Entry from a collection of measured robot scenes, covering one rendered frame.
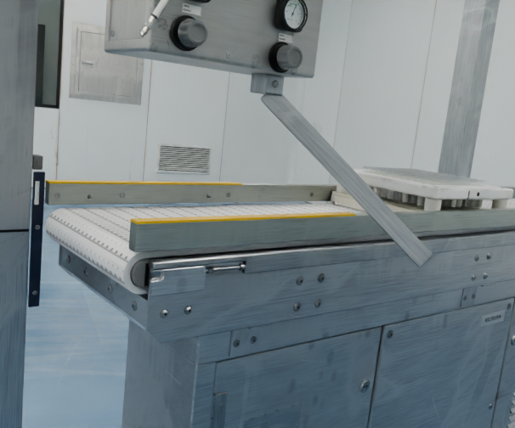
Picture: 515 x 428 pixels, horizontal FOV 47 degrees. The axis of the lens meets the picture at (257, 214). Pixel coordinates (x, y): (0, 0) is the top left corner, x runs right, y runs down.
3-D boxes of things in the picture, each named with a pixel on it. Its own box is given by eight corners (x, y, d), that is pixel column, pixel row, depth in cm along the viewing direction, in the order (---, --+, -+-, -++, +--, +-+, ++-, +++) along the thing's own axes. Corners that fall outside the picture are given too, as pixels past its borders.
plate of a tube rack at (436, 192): (436, 199, 98) (438, 188, 98) (333, 177, 117) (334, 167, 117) (512, 199, 113) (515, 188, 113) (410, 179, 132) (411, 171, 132)
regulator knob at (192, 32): (181, 47, 55) (185, -3, 54) (169, 47, 57) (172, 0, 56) (211, 53, 57) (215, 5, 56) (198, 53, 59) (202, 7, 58)
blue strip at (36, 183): (29, 307, 86) (34, 171, 82) (27, 306, 86) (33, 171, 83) (39, 306, 86) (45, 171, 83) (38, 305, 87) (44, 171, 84)
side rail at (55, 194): (48, 205, 83) (49, 183, 83) (44, 203, 84) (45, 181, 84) (520, 198, 165) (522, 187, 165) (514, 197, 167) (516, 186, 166)
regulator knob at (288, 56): (281, 70, 63) (286, 30, 62) (267, 70, 65) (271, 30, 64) (304, 75, 65) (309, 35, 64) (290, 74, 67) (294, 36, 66)
